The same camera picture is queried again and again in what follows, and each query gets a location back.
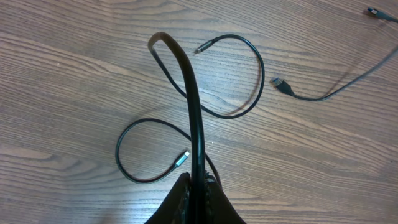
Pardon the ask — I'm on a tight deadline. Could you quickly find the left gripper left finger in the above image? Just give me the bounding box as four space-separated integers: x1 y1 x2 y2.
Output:
146 172 190 224

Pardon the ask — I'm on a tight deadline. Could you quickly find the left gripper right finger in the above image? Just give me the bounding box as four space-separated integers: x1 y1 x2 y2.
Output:
205 175 246 224

